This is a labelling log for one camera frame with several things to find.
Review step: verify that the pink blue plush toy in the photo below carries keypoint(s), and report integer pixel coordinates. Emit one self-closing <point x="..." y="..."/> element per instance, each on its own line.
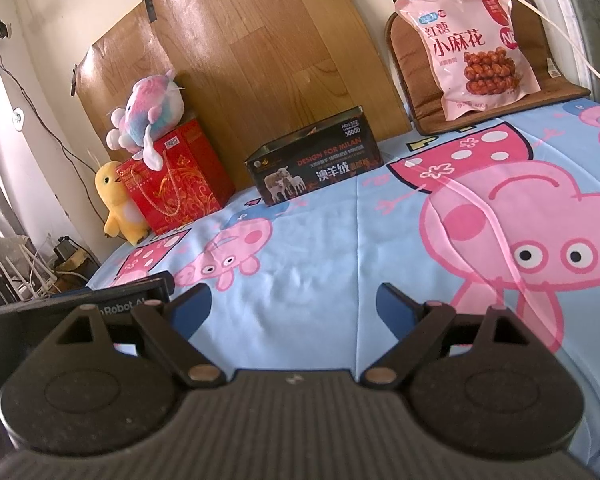
<point x="145" y="110"/>

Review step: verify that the wooden headboard panel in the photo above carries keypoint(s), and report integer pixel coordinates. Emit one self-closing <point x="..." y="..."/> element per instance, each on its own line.
<point x="260" y="60"/>

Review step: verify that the white round wall fitting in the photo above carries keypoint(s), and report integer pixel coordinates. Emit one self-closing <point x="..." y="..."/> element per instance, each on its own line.
<point x="18" y="117"/>

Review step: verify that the wall socket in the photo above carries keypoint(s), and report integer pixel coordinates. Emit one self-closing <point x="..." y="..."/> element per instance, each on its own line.
<point x="2" y="27"/>

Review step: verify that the brown seat cushion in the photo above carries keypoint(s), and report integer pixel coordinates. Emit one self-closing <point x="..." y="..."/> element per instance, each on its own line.
<point x="410" y="85"/>

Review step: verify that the brown cardboard box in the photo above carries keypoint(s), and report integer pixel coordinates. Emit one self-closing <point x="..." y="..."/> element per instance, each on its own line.
<point x="77" y="265"/>

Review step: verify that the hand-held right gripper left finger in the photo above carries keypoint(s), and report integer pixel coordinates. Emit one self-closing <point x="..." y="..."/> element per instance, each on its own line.
<point x="192" y="310"/>

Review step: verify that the yellow chick plush toy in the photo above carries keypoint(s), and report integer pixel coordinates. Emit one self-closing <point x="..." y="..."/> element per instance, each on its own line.
<point x="120" y="200"/>

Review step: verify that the large pink snack bag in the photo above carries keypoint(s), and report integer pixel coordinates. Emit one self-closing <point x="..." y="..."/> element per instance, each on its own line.
<point x="472" y="50"/>

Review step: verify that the white router with antennas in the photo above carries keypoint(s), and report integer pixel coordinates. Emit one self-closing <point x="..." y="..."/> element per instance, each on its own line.
<point x="27" y="275"/>

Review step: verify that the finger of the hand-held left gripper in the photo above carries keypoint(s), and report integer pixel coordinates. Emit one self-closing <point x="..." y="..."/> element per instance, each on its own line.
<point x="162" y="287"/>

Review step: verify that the black power adapter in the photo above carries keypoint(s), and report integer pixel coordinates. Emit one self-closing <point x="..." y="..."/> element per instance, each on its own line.
<point x="65" y="249"/>

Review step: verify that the black sheep print box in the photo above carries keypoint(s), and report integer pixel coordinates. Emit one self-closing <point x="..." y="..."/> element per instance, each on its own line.
<point x="310" y="165"/>

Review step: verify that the cartoon pig printed bedsheet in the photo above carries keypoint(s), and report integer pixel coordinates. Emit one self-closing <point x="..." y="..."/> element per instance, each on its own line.
<point x="355" y="250"/>

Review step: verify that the red gift bag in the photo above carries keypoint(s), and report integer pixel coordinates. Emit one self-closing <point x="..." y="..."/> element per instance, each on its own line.
<point x="180" y="185"/>

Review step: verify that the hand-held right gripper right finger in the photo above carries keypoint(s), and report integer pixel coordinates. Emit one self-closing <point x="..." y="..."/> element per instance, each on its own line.
<point x="397" y="307"/>

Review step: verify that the black tape strip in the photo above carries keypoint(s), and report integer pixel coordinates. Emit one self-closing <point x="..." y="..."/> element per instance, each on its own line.
<point x="74" y="80"/>
<point x="150" y="2"/>

